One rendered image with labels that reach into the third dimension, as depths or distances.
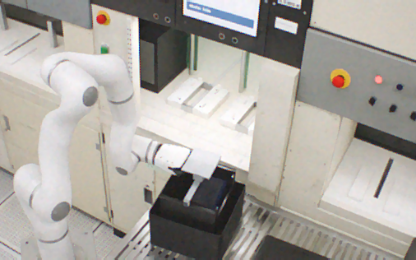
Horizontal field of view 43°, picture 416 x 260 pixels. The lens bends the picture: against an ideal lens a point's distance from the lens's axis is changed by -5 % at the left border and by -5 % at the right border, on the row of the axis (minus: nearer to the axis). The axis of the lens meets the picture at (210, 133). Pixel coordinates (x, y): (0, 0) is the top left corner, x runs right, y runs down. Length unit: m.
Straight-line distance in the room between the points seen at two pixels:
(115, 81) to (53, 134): 0.25
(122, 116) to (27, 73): 1.15
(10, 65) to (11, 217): 0.90
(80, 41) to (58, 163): 0.81
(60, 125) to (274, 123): 0.75
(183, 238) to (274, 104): 0.56
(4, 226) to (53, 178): 1.60
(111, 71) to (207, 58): 1.25
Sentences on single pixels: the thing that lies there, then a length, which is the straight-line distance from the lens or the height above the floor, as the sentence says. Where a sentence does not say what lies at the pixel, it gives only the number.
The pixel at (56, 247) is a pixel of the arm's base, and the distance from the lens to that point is 1.89.
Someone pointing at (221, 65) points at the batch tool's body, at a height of 0.87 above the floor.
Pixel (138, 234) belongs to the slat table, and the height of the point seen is 0.75.
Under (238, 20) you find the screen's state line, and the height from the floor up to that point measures 1.51.
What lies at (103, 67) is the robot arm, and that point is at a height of 1.49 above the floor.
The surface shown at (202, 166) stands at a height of 1.11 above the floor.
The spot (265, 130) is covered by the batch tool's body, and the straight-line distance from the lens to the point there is 1.96.
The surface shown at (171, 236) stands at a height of 0.85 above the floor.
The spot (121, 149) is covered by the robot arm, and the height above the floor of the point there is 1.18.
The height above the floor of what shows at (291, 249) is 0.86.
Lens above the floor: 2.38
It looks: 40 degrees down
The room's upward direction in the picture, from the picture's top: 4 degrees clockwise
